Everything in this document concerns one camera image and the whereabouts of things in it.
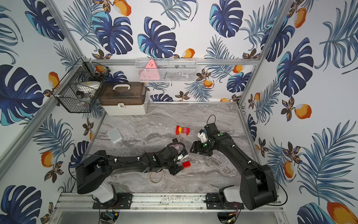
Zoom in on red 2x2 lego brick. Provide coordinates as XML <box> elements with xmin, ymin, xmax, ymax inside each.
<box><xmin>182</xmin><ymin>161</ymin><xmax>191</xmax><ymax>169</ymax></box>

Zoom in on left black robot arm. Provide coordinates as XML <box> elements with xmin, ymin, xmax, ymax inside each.
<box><xmin>75</xmin><ymin>141</ymin><xmax>188</xmax><ymax>203</ymax></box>

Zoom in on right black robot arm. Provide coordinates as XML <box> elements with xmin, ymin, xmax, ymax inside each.
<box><xmin>190</xmin><ymin>123</ymin><xmax>277</xmax><ymax>210</ymax></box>

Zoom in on tape roll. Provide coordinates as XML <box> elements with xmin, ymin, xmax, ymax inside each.
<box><xmin>148</xmin><ymin>170</ymin><xmax>164</xmax><ymax>184</ymax></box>

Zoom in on grey square card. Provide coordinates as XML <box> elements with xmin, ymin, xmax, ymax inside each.
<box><xmin>107</xmin><ymin>128</ymin><xmax>122</xmax><ymax>144</ymax></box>

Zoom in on brown lid storage box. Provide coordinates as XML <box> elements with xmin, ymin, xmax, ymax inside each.
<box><xmin>98</xmin><ymin>82</ymin><xmax>148</xmax><ymax>116</ymax></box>

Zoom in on pink triangle object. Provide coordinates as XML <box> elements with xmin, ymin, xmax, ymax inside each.
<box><xmin>139</xmin><ymin>59</ymin><xmax>160</xmax><ymax>82</ymax></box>

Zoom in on white bowl in basket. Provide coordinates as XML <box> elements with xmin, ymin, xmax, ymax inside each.
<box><xmin>76</xmin><ymin>81</ymin><xmax>101</xmax><ymax>92</ymax></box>

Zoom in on clear wall shelf basket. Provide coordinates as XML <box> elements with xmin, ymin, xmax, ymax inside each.
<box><xmin>135</xmin><ymin>58</ymin><xmax>197</xmax><ymax>83</ymax></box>

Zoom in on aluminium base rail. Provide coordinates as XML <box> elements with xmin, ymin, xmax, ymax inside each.
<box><xmin>55</xmin><ymin>192</ymin><xmax>283</xmax><ymax>212</ymax></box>

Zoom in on black wire basket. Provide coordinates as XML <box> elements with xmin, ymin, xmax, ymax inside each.
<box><xmin>51</xmin><ymin>58</ymin><xmax>111</xmax><ymax>113</ymax></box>

